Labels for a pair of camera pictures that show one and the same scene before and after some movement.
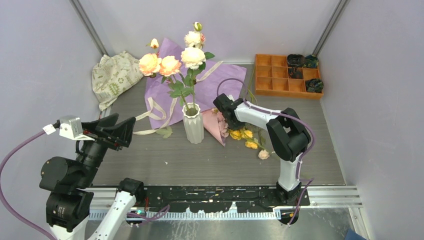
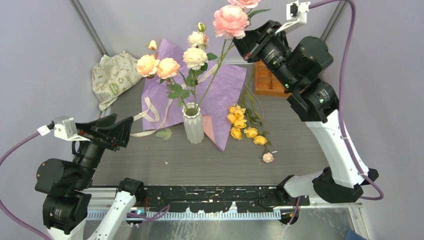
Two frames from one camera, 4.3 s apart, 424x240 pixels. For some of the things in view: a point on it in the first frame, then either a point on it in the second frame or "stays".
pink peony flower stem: x=222 y=123 -> x=231 y=22
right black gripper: x=236 y=126 -> x=254 y=41
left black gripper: x=100 y=129 stays
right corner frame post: x=331 y=26 stays
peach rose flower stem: x=152 y=65 stays
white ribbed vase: x=193 y=122 stays
